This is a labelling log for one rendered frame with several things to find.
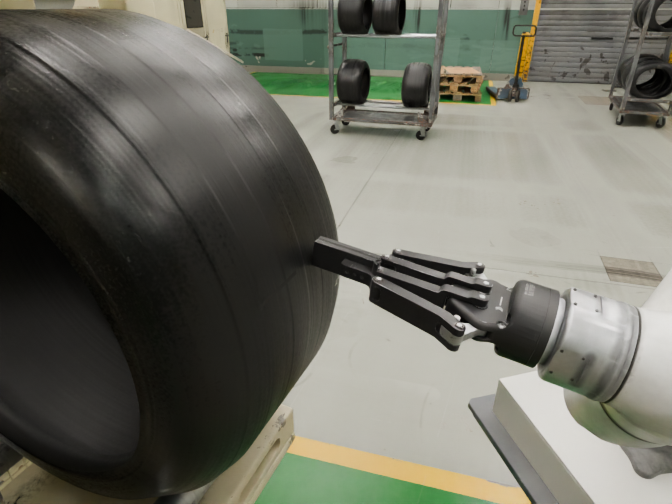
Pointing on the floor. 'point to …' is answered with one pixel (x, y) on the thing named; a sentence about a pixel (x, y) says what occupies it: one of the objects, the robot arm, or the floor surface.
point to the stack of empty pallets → (461, 83)
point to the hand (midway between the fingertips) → (345, 260)
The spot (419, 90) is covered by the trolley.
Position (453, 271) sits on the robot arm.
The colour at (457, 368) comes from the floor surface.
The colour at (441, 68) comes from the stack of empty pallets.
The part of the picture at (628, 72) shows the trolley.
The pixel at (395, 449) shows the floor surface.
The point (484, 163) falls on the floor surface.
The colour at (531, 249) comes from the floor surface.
